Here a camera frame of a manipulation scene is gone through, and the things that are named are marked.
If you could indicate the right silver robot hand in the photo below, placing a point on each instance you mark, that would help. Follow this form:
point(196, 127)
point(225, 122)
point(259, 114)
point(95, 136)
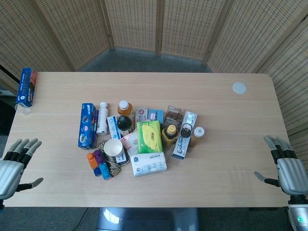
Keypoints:
point(292, 175)

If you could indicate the white tissue pack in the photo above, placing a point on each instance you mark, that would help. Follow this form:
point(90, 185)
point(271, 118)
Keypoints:
point(149, 164)

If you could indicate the white plastic bottle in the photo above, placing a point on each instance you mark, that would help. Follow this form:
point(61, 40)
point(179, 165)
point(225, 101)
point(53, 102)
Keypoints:
point(102, 119)

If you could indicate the small black round-cap bottle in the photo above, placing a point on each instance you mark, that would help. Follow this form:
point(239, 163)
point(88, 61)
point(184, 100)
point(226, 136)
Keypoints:
point(186, 130)

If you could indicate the clear plastic cup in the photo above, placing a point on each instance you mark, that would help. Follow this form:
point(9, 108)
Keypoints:
point(23, 109)

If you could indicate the white round table grommet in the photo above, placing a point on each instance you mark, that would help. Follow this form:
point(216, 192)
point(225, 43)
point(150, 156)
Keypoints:
point(239, 88)

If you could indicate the small purple bottle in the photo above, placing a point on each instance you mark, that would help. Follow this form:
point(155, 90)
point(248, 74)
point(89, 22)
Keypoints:
point(98, 156)

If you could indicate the brown snack bag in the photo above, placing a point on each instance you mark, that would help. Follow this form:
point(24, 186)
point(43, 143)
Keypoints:
point(174, 115)

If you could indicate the white paper cup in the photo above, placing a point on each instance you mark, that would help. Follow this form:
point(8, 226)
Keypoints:
point(113, 149)

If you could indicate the small orange bottle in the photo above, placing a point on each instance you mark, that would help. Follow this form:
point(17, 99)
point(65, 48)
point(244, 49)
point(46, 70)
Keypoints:
point(92, 161)

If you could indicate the green tissue pack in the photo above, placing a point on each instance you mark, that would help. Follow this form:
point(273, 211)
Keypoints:
point(149, 137)

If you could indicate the dark bottle yellow cap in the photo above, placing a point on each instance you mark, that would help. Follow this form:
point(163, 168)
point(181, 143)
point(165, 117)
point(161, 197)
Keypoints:
point(169, 134)

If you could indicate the light blue small box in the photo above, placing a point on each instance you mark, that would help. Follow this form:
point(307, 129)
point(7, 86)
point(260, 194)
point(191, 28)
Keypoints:
point(156, 115)

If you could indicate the small dark blue bottle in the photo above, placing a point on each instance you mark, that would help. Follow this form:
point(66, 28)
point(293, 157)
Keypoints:
point(97, 172)

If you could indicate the small light blue bottle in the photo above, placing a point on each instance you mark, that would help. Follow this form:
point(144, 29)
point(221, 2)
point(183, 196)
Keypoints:
point(105, 171)

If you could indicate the wicker folding screen panel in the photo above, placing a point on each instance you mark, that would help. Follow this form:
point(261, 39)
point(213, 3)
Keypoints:
point(26, 33)
point(132, 21)
point(192, 26)
point(255, 31)
point(77, 26)
point(293, 79)

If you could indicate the small white blue box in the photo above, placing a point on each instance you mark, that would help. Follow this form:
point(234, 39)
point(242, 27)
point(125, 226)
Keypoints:
point(113, 128)

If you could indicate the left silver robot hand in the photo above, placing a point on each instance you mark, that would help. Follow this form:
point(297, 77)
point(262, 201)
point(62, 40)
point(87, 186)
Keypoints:
point(10, 173)

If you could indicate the white blue toothpaste box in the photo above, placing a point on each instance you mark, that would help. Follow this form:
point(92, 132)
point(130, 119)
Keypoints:
point(180, 146)

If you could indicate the orange juice bottle white cap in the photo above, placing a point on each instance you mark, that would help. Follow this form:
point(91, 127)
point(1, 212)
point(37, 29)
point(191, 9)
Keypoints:
point(125, 109)

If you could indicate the blue snack box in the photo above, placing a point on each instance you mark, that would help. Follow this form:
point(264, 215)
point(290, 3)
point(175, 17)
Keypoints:
point(86, 125)

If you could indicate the dark bottle black cap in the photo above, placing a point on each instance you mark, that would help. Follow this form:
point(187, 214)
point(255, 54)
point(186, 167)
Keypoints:
point(124, 125)

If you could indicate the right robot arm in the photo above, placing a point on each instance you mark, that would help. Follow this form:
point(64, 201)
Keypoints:
point(298, 214)

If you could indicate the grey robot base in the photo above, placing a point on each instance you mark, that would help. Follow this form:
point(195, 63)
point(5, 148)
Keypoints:
point(146, 220)

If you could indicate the grey pink medicine box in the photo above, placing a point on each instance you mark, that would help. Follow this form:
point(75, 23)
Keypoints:
point(141, 115)

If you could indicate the pink white packet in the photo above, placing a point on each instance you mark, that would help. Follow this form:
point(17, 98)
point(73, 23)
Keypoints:
point(131, 144)

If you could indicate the brown bottle white cap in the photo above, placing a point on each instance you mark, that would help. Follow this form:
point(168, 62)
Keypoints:
point(197, 136)

